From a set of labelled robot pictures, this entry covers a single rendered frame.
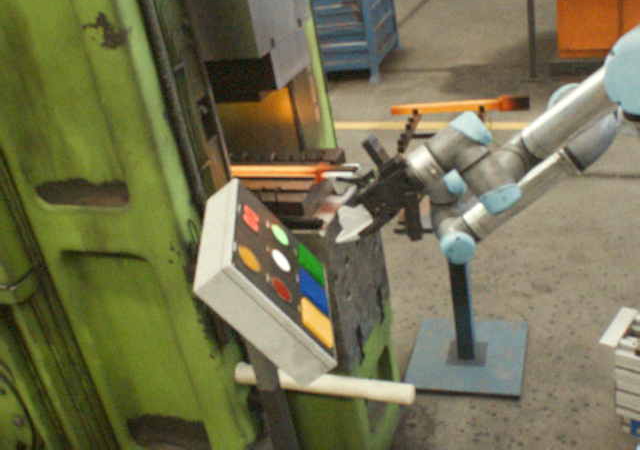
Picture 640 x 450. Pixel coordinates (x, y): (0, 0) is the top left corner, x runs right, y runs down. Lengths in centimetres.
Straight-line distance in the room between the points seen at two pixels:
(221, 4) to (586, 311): 192
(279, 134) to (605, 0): 340
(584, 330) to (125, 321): 169
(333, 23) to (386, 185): 430
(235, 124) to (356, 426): 95
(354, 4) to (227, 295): 449
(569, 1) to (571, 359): 302
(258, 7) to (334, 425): 122
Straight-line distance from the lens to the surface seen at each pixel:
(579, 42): 538
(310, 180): 195
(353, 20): 566
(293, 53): 185
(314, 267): 154
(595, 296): 313
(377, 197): 145
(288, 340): 132
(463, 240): 174
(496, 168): 145
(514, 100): 244
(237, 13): 169
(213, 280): 125
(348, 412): 222
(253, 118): 225
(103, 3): 153
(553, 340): 290
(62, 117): 178
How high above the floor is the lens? 181
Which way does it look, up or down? 28 degrees down
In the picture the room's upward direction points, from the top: 11 degrees counter-clockwise
